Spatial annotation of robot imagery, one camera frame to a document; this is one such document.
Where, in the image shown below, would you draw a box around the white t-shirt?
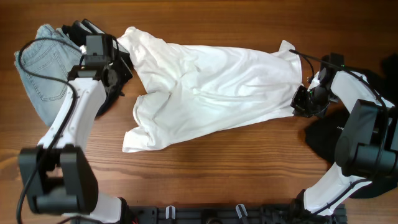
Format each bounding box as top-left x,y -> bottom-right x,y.
118,27 -> 302,152

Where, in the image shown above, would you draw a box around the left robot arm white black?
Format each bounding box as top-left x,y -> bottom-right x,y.
18,54 -> 135,223

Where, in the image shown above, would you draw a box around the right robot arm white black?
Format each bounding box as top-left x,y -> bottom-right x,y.
289,68 -> 397,219

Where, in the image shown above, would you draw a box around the black folded garment left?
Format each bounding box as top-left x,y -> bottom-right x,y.
62,19 -> 132,116

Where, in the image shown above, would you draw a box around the black garment right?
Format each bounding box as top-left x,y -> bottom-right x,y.
304,53 -> 397,199

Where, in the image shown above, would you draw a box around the light blue jeans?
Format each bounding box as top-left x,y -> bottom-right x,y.
14,24 -> 81,126

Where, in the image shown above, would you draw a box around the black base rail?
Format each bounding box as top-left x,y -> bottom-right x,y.
118,204 -> 348,224

